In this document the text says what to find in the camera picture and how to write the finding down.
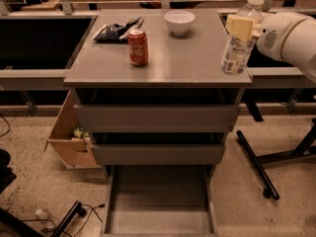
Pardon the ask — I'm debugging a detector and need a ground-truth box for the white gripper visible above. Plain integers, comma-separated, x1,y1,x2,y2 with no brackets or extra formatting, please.
225,12,308,63

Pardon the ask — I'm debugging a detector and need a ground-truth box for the clear plastic water bottle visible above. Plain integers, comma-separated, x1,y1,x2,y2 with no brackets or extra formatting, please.
221,0,265,74

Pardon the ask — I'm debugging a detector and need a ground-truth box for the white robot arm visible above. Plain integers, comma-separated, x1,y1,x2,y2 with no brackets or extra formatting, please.
221,12,316,81

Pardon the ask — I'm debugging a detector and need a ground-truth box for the grey drawer cabinet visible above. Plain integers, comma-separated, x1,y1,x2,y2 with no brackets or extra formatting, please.
63,8,253,183

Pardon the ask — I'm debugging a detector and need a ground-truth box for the grey top drawer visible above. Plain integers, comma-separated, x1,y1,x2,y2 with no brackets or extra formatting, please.
74,105,238,132

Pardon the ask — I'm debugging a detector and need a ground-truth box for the grey middle drawer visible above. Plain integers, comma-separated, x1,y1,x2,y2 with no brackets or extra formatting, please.
92,144,224,165

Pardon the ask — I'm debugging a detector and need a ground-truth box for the grey open bottom drawer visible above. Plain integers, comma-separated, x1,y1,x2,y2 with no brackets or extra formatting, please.
100,165,219,237

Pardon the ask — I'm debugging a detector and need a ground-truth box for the clear bottle on floor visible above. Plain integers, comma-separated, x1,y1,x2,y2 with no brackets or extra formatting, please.
36,208,52,224

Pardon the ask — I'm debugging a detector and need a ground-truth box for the white ceramic bowl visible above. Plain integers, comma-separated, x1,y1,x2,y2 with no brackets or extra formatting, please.
164,10,196,36

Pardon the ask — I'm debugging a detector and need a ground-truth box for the red soda can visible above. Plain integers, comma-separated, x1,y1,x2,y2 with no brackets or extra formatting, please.
128,29,148,66

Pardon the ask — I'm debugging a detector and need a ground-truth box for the dark blue chip bag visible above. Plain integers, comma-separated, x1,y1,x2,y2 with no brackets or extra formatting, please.
92,17,144,43

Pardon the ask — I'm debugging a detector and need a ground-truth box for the black metal stand leg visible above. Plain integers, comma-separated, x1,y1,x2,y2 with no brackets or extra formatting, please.
237,118,316,200

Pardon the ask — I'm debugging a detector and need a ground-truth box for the brown cardboard box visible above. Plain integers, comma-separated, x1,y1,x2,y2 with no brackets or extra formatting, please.
47,93,99,168

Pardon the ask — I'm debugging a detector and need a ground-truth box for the black stand leg left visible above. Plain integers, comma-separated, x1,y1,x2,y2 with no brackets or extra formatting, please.
0,201,87,237

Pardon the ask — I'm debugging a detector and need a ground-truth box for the black floor cable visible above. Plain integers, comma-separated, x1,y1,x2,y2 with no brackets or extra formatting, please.
72,203,106,237

